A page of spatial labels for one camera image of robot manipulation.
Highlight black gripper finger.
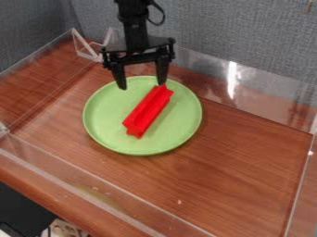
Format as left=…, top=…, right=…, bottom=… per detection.
left=155, top=56, right=170, bottom=85
left=108, top=61, right=127, bottom=90

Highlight green round plate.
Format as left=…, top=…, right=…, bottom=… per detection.
left=83, top=76, right=203, bottom=156

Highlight clear acrylic enclosure walls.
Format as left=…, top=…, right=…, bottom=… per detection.
left=0, top=31, right=317, bottom=237

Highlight black box under table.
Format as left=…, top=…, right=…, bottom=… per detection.
left=0, top=182, right=57, bottom=237

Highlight red plastic block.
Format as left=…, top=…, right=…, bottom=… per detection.
left=123, top=85, right=174, bottom=139

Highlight white power strip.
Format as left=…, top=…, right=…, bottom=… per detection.
left=47, top=219, right=82, bottom=237

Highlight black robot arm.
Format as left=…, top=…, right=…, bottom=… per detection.
left=100, top=0, right=175, bottom=90

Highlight black cable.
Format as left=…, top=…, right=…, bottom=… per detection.
left=144, top=0, right=167, bottom=27

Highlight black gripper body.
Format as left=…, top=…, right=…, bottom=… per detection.
left=100, top=35, right=175, bottom=69

